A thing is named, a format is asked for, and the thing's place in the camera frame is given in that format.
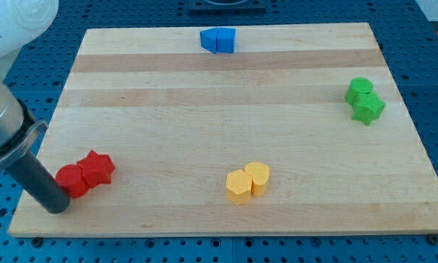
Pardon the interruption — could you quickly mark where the red circle block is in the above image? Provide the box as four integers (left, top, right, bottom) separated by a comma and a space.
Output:
55, 164, 89, 199

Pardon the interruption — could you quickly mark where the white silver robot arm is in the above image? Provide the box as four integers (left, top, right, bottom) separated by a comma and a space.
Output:
0, 0, 59, 171

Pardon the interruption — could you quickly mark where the red star block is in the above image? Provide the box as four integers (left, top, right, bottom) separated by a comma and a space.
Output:
77, 150, 115, 188

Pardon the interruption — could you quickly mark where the green circle block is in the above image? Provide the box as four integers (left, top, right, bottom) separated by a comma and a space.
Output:
345, 77, 373, 105

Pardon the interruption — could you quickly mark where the green star block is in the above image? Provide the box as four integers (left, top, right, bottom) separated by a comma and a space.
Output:
352, 93, 386, 126

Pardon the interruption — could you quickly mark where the yellow hexagon block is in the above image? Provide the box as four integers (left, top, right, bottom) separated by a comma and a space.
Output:
226, 169, 252, 205

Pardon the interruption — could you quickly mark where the yellow heart block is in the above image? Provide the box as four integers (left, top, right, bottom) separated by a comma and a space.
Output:
245, 162, 270, 197

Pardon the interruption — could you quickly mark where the light wooden board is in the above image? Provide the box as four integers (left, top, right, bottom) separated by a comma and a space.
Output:
9, 23, 438, 237

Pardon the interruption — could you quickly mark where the blue triangle block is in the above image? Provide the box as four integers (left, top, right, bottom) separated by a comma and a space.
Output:
200, 28, 218, 53

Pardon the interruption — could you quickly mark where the blue cube block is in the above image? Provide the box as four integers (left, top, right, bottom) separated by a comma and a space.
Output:
216, 28, 236, 53

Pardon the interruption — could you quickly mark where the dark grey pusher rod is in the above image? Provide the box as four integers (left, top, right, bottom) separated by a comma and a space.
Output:
6, 150, 70, 214

